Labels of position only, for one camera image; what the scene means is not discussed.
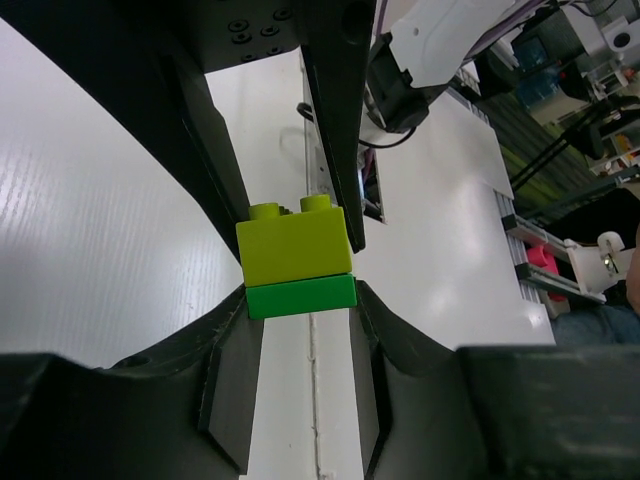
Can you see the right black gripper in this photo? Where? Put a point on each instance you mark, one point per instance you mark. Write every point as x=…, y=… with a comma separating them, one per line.
x=128, y=60

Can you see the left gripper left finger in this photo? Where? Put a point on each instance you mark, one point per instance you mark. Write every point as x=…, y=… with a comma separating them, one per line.
x=180, y=409

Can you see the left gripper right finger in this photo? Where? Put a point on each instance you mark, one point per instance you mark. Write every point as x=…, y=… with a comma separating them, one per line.
x=489, y=412

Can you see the green lego plate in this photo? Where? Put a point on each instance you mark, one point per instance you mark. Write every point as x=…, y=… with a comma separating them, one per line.
x=302, y=296

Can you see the lime green long lego brick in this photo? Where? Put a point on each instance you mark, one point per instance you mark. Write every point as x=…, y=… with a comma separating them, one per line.
x=277, y=246

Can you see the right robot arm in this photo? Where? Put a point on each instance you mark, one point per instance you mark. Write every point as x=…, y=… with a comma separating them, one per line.
x=412, y=64

